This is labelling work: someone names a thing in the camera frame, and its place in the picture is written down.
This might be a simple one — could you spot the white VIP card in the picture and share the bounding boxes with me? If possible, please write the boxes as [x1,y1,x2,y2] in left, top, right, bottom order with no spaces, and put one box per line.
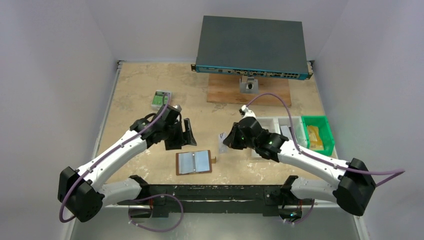
[218,132,228,154]

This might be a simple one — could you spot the brown leather card holder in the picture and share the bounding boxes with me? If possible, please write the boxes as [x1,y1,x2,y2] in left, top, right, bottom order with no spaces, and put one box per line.
[175,150,217,176]

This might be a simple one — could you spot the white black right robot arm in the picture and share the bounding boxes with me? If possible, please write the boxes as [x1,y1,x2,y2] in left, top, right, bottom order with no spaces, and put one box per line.
[223,117,377,216]

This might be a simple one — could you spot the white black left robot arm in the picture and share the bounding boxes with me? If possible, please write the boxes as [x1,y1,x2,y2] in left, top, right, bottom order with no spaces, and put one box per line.
[57,104,197,223]

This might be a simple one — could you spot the grey cards in middle bin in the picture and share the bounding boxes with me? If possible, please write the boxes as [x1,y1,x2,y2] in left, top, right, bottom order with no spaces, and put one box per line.
[280,125,293,140]

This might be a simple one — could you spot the white left plastic bin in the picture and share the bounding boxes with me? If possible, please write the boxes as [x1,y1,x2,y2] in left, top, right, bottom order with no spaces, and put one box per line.
[250,116,281,160]

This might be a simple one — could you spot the white plastic bin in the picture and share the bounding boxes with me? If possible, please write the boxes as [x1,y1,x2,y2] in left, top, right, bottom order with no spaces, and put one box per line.
[277,116,308,148]
[250,116,281,160]

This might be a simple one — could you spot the green white small box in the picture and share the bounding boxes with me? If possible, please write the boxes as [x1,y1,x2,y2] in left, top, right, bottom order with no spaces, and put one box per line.
[151,90,172,111]

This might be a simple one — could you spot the white middle plastic bin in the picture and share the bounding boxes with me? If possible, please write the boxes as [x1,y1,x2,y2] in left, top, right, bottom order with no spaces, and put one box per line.
[277,116,308,148]

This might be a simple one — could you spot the brown wooden board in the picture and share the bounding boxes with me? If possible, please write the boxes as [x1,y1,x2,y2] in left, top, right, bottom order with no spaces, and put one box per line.
[206,73,292,107]

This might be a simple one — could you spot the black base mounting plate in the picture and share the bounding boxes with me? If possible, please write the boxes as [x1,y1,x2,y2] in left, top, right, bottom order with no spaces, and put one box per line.
[119,184,312,218]

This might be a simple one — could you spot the yellow items in green bin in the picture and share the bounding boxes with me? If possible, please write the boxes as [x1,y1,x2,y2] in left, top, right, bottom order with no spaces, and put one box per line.
[306,125,324,151]

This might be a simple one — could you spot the green plastic bin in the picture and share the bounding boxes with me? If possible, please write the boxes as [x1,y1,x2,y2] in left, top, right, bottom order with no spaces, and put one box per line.
[301,115,335,156]

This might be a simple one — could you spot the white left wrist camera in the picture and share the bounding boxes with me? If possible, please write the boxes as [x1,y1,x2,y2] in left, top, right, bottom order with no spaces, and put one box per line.
[168,104,182,113]

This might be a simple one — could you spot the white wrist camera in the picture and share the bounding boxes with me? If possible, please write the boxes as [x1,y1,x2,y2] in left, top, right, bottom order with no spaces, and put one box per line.
[239,105,256,119]
[168,104,182,113]

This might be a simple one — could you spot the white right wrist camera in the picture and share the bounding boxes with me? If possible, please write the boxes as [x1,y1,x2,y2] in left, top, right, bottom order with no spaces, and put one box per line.
[239,105,256,119]

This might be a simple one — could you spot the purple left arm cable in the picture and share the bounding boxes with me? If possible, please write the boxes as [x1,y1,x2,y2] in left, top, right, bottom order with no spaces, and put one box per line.
[58,92,172,223]

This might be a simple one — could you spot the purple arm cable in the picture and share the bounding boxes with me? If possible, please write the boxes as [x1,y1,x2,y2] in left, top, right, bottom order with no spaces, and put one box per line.
[243,92,406,188]
[58,92,172,223]

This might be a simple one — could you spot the grey camera on mount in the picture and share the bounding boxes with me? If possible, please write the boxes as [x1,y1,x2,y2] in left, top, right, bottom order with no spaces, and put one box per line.
[239,76,259,94]

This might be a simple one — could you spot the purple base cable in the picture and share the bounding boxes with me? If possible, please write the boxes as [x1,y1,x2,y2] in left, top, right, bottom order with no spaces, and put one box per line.
[128,193,184,233]

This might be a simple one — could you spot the grey blue network switch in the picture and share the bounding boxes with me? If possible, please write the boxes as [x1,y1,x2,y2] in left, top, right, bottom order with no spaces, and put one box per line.
[191,15,313,80]

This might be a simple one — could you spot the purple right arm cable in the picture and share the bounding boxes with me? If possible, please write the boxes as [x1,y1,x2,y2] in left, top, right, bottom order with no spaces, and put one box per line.
[243,92,406,188]

